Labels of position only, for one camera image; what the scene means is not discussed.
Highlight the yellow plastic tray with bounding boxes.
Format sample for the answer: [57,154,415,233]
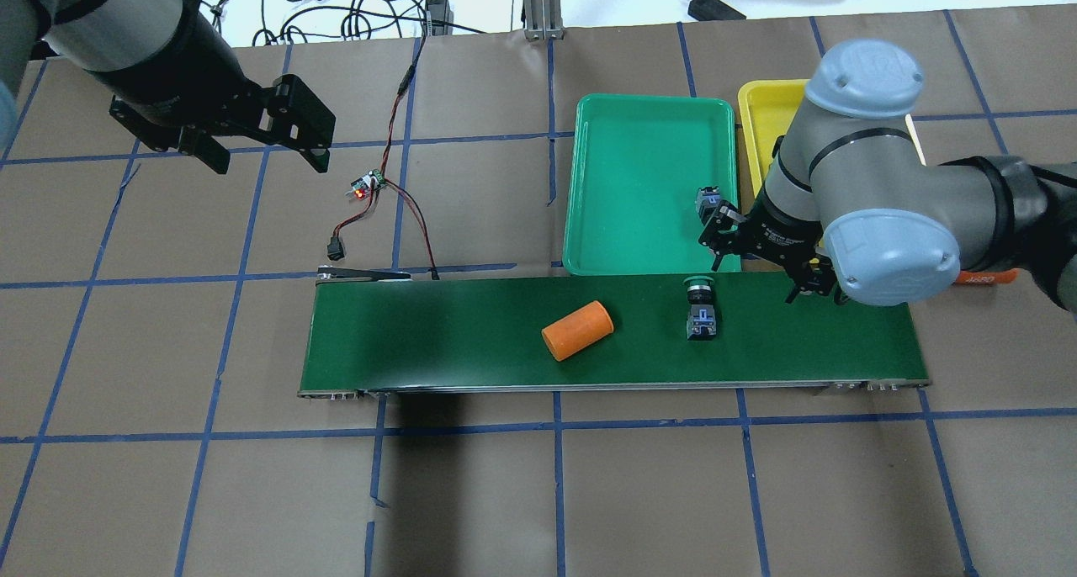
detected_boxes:
[738,79,926,193]

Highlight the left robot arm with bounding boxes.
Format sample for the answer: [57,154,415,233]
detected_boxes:
[3,0,336,174]

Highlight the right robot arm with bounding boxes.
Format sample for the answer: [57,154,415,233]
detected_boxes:
[696,38,1074,312]

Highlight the small controller circuit board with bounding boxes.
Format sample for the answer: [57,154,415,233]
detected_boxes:
[349,168,387,201]

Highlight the green push button switch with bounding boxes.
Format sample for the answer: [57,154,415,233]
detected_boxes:
[683,275,719,341]

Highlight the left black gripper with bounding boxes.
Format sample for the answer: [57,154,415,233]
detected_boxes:
[108,56,336,175]

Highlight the black power adapter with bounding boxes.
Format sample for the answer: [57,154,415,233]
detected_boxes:
[686,0,746,22]

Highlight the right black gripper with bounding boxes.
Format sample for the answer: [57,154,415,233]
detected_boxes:
[698,193,838,304]

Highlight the green conveyor belt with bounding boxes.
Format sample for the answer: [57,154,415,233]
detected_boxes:
[299,272,931,400]

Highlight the orange cylinder labelled 4680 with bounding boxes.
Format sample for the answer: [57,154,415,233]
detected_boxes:
[954,269,1020,286]

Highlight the green plastic tray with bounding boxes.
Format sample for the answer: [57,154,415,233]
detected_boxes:
[562,93,739,277]

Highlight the aluminium frame post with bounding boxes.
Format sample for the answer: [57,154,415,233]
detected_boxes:
[523,0,565,43]

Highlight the red black wire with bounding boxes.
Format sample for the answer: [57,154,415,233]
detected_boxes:
[326,34,440,280]

